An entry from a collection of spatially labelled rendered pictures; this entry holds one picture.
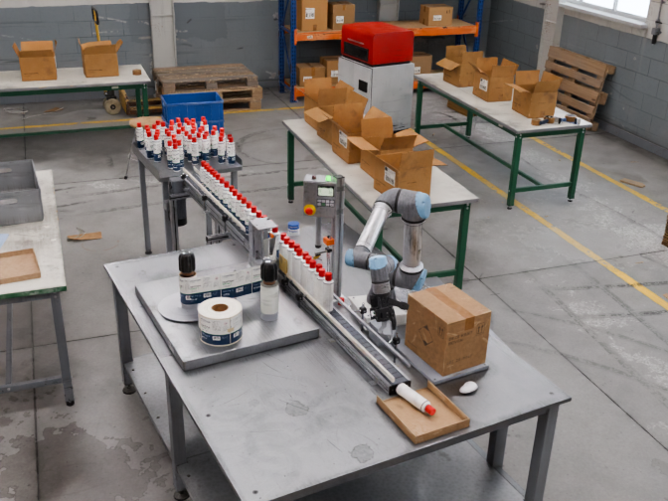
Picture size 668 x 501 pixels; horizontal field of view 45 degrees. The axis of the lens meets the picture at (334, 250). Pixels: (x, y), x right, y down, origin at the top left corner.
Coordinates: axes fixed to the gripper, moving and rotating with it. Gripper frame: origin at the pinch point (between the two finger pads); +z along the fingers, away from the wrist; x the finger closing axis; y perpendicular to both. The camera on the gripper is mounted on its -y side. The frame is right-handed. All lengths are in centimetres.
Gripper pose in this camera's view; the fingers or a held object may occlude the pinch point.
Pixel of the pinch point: (392, 337)
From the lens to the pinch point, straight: 346.1
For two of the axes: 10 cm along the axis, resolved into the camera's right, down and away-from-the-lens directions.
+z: 1.3, 9.8, 1.3
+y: -8.9, 1.8, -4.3
